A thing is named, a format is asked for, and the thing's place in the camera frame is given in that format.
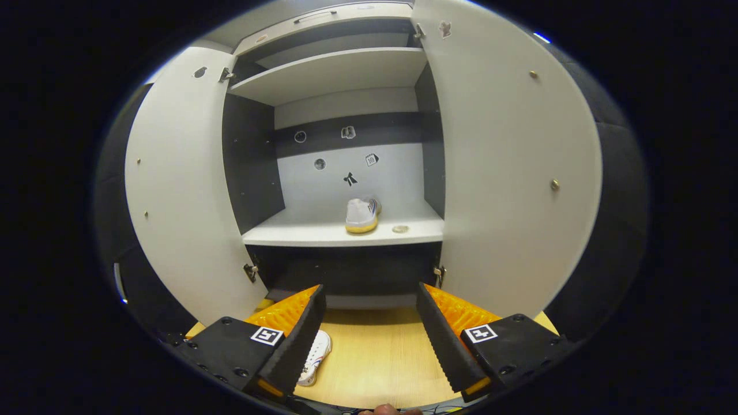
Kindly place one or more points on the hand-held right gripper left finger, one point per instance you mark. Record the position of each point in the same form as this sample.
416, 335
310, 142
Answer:
300, 346

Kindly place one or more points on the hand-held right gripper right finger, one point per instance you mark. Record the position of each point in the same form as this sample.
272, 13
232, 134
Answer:
444, 346

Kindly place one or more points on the white canvas shoe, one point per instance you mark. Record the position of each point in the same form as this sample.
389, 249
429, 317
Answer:
360, 213
317, 351

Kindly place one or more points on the white cabinet door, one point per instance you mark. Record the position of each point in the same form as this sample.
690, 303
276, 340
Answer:
184, 190
507, 173

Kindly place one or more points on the white cabinet shelf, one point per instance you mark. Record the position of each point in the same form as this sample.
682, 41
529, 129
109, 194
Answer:
300, 230
334, 75

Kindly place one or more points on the black backdrop cloth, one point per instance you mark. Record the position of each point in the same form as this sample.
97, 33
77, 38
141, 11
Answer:
611, 230

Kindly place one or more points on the small ceiling light panel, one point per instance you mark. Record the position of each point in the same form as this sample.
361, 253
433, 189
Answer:
542, 38

